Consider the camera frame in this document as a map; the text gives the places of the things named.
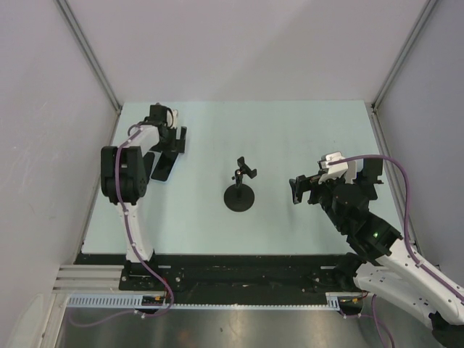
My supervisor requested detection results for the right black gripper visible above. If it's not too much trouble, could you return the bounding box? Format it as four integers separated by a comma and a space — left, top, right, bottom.
289, 170, 347, 232

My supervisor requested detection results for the phone with light blue case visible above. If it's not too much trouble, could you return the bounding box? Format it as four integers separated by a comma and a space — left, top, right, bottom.
151, 152, 178, 182

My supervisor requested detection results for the black phone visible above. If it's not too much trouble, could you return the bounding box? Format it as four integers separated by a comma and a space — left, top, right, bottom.
143, 152, 155, 178

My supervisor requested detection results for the black round base phone stand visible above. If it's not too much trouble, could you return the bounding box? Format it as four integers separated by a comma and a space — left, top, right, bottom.
223, 157, 257, 212

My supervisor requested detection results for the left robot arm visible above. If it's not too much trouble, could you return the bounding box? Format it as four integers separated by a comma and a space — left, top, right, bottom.
100, 103, 187, 262

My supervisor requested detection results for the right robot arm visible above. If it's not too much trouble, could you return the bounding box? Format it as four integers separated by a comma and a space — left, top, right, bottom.
289, 173, 463, 347

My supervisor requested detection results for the black folding phone stand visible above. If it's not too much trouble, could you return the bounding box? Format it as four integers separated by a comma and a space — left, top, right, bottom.
356, 158, 383, 201

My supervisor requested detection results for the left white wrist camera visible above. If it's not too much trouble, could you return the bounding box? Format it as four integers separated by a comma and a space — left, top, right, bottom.
166, 108, 178, 129

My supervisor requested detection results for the right aluminium frame post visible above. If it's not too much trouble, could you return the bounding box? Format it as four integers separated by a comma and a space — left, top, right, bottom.
370, 0, 442, 115

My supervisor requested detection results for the aluminium frame post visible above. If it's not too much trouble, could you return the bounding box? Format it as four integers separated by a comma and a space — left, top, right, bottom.
54, 0, 123, 115
370, 0, 442, 115

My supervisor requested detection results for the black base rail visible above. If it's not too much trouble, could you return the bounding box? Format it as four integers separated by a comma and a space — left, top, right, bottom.
75, 253, 366, 306

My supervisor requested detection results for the left aluminium frame post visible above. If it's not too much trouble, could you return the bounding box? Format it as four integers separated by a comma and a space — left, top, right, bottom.
54, 0, 123, 115

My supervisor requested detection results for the white slotted cable duct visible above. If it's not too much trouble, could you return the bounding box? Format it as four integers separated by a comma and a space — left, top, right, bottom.
67, 291, 344, 311

